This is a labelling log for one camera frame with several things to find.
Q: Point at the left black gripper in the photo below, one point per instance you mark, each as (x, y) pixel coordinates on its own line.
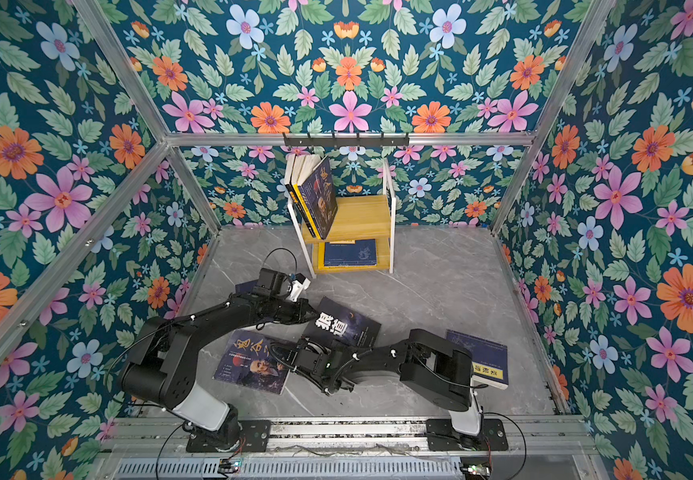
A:
(300, 312)

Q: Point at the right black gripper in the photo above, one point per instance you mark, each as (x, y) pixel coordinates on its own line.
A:
(332, 350)

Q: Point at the black book white characters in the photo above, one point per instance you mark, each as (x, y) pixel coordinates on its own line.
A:
(340, 325)

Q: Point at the navy book yellow label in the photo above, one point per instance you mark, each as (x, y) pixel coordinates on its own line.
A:
(349, 252)

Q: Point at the dark portrait book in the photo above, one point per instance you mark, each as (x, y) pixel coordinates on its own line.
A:
(247, 361)
(320, 194)

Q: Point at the yellow cartoon cover book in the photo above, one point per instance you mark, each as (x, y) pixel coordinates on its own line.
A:
(302, 167)

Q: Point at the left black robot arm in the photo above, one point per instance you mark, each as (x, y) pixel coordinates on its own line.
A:
(162, 364)

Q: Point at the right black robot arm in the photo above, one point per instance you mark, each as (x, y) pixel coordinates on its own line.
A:
(429, 365)

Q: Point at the navy book far left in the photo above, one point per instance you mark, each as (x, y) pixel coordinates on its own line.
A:
(245, 287)

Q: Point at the white wooden two-tier shelf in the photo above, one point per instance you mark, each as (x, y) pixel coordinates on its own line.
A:
(364, 217)

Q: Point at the black book leaning on shelf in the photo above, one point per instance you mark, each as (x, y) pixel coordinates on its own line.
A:
(290, 161)

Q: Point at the navy book far right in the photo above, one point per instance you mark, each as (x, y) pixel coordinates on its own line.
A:
(490, 359)

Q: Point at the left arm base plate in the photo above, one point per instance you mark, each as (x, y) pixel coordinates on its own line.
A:
(248, 436)

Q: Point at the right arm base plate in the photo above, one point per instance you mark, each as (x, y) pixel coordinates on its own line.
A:
(441, 436)

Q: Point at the black hook rail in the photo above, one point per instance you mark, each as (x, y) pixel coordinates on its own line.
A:
(335, 141)

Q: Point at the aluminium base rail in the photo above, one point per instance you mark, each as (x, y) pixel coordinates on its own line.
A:
(532, 435)

